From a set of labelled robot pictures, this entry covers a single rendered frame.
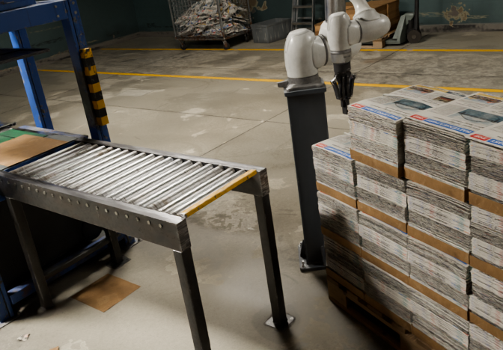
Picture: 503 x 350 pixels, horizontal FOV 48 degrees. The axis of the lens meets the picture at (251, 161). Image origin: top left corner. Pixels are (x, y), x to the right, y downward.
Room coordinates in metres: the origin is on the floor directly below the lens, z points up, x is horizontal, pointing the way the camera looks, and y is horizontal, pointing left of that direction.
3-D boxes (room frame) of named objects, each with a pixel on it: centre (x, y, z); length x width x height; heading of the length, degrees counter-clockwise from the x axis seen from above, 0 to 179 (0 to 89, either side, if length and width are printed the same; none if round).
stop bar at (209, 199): (2.06, 0.14, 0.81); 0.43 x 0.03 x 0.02; 139
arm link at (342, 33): (2.46, -0.47, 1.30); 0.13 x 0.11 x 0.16; 107
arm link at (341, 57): (2.46, -0.46, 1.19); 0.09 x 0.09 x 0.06
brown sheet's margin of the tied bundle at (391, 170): (2.04, -0.53, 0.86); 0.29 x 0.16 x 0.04; 25
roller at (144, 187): (2.34, 0.43, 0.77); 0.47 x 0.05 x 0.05; 139
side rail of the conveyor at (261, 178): (2.70, 0.46, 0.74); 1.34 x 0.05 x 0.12; 49
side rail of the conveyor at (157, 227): (2.32, 0.79, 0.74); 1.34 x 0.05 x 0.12; 49
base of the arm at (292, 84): (2.79, -0.30, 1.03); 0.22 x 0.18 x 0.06; 85
